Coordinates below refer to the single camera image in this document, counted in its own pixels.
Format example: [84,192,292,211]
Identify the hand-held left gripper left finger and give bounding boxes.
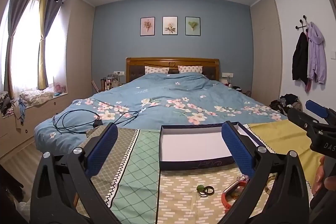
[31,123,122,224]

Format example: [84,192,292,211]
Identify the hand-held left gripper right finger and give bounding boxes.
[219,121,314,224]

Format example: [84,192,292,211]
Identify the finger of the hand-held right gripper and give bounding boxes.
[305,100,336,119]
[287,108,326,135]

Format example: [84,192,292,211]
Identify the amber bangle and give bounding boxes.
[265,175,276,194]

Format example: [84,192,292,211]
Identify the orange smartwatch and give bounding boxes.
[221,179,248,214]

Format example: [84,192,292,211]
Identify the dark blue box tray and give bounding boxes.
[159,123,267,170]

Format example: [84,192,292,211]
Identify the person's right hand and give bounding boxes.
[312,156,336,195]

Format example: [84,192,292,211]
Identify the clothes pile on floor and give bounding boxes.
[270,93,302,115]

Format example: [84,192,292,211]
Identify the patchwork cloth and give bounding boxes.
[71,120,326,224]

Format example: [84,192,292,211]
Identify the black jacket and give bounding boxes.
[292,32,309,85]

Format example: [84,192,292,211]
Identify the purple jacket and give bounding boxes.
[307,22,327,85]

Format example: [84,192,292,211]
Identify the cosmetics on nightstand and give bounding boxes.
[100,74,121,89]

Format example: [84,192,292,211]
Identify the window bench cabinet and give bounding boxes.
[0,91,69,159]

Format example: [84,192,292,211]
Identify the beige wardrobe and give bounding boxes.
[249,0,282,106]
[64,0,95,94]

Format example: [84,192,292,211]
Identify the light clothes pile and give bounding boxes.
[20,90,54,105]

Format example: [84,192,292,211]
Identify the bed with floral duvet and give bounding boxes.
[34,72,289,151]

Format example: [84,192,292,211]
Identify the dotted white pillow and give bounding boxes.
[178,65,203,73]
[145,66,170,75]

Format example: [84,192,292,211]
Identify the dark mixed clothes pile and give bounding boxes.
[0,91,27,125]

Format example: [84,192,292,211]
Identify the wooden bed headboard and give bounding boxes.
[126,57,219,83]

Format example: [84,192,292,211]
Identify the green framed flower picture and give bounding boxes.
[185,17,201,36]

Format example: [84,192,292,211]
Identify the cream framed flower picture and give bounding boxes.
[162,16,178,36]

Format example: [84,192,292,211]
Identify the yellow and grey curtain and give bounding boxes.
[37,0,63,90]

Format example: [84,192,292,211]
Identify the black charging cable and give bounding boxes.
[52,109,139,134]

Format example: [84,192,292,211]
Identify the black wall coat hook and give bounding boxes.
[294,15,311,30]

